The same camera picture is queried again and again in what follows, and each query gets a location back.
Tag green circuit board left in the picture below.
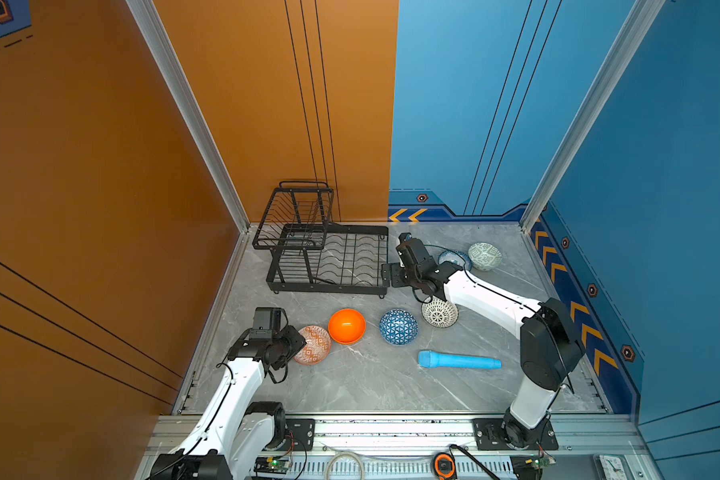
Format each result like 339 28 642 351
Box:
253 457 293 478

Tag blue geometric patterned bowl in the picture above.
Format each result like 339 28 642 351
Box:
379 309 419 346

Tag white lattice patterned bowl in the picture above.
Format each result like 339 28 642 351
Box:
421 297 459 328

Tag white analog clock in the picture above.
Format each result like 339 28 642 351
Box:
594 455 629 480

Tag white coiled cable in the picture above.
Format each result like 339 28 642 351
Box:
323 451 367 480

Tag green circuit board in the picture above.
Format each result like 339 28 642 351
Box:
253 457 293 478
525 454 557 470

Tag blue floral white bowl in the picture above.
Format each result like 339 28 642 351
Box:
438 250 473 271

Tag green patterned white bowl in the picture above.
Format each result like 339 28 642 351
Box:
468 242 503 271

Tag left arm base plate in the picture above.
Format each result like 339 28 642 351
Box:
265 418 315 452

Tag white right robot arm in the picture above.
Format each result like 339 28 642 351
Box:
383 232 586 450

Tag black metal dish rack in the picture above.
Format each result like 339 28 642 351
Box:
252 180 389 298

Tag green circuit board right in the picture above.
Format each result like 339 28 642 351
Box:
525 454 557 470

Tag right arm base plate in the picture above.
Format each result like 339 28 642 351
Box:
472 417 559 451

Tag orange plastic bowl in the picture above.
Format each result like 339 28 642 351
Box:
328 309 367 345

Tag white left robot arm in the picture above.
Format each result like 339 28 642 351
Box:
147 325 306 479

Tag red and blue patterned bowl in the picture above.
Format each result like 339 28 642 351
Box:
293 325 332 366

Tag light blue plastic cylinder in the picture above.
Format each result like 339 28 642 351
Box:
417 350 502 370

